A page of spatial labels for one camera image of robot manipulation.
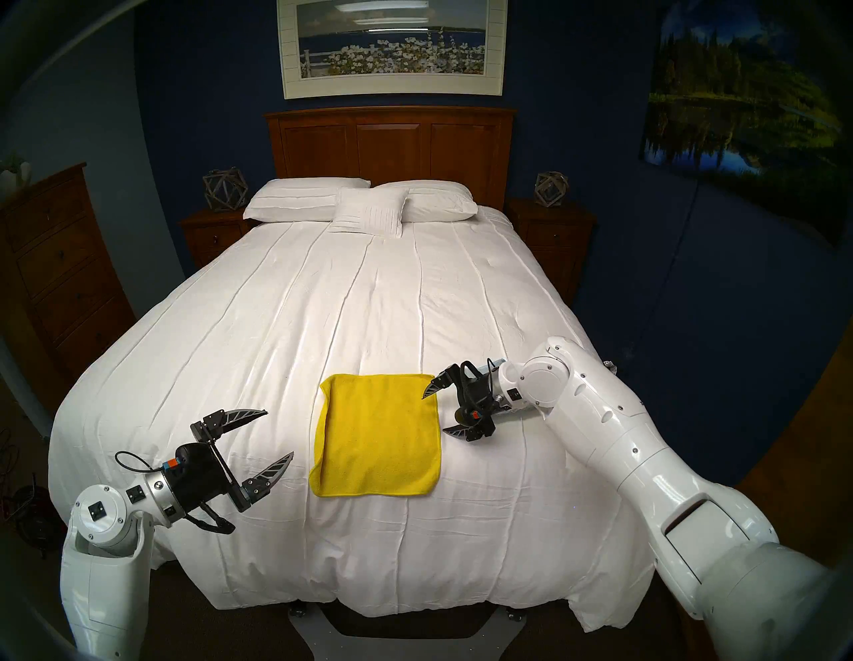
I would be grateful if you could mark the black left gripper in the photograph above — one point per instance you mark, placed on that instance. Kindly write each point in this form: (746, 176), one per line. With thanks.
(200, 476)

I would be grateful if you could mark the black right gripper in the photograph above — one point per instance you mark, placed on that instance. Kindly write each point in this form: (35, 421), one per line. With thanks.
(476, 396)

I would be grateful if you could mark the yellow hand towel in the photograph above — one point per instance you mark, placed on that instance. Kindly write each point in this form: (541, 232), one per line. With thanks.
(380, 433)

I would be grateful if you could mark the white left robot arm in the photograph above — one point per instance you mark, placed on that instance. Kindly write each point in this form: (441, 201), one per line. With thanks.
(100, 586)

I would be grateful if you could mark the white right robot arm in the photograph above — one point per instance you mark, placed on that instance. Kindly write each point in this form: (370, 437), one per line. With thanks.
(633, 440)

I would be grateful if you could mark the white bed with duvet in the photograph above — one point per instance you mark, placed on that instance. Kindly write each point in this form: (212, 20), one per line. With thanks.
(333, 300)

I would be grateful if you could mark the brown wooden nightstand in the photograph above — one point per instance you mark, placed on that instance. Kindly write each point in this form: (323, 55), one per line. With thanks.
(553, 240)
(213, 236)

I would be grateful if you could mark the white bed pillow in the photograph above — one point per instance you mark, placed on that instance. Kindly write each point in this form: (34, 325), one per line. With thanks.
(440, 200)
(293, 200)

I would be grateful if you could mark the small pleated white cushion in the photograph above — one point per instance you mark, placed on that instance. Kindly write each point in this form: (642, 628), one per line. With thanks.
(370, 213)

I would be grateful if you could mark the brown wooden dresser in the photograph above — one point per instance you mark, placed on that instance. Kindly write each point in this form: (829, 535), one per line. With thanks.
(60, 280)

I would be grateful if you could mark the brown wooden headboard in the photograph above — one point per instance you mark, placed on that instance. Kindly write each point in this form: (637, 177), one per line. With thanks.
(393, 143)

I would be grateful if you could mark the white framed flower picture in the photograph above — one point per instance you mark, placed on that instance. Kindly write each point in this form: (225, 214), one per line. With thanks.
(393, 46)

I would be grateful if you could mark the forest lake canvas print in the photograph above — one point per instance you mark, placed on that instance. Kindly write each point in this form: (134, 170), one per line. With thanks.
(733, 113)

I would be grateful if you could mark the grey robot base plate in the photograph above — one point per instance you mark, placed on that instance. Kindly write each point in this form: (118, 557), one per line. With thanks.
(320, 640)

